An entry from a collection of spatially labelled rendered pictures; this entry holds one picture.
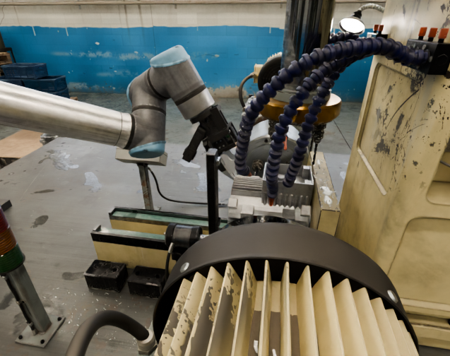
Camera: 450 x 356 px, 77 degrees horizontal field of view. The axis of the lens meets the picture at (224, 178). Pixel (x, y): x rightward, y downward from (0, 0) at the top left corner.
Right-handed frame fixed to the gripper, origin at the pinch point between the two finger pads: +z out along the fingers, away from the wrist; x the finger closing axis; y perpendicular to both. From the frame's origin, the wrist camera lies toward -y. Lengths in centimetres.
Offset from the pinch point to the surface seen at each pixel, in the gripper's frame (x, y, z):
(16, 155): 137, -233, -50
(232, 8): 545, -44, -92
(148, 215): -0.9, -31.8, 1.0
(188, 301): -61, 19, -19
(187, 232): -20.6, -8.5, 0.4
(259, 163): 12.2, 6.0, 4.6
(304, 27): -10.5, 32.2, -25.9
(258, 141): 15.1, 8.4, -1.3
